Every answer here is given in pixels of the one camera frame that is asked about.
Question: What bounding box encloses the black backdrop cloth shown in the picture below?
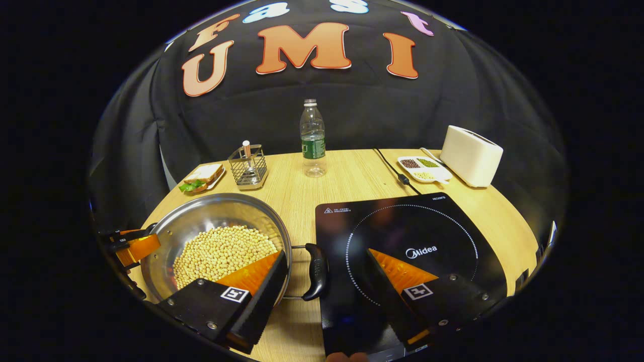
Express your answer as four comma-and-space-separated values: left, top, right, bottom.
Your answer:
91, 0, 569, 237

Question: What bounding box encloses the pile of soybeans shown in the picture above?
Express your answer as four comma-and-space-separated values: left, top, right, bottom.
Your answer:
173, 225, 279, 290

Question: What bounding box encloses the clear plastic water bottle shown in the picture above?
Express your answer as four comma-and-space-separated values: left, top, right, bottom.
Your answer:
300, 99, 327, 178

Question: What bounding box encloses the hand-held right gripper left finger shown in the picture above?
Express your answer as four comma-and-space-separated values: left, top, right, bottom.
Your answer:
156, 250, 288, 354

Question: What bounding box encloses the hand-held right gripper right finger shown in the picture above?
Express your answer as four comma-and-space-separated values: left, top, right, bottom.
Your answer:
366, 248, 506, 352

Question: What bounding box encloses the sandwich on white plate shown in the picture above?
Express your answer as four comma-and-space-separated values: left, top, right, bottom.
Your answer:
179, 163, 225, 194

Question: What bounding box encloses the wire mesh utensil holder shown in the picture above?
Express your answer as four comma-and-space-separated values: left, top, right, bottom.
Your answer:
228, 143, 269, 191

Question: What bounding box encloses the black induction cooktop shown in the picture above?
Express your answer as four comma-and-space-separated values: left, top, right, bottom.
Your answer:
315, 193, 508, 360

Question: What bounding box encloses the white toaster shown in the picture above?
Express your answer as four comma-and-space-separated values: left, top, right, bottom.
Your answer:
439, 125, 504, 188

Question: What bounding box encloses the steel pot with black handles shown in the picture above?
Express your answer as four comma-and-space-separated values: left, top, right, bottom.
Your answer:
143, 193, 330, 305

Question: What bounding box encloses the black power cable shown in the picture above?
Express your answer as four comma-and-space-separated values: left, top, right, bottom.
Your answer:
373, 148, 422, 196

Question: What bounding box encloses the white divided dish of beans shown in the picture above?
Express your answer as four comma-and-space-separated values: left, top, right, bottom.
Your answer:
397, 155, 452, 184

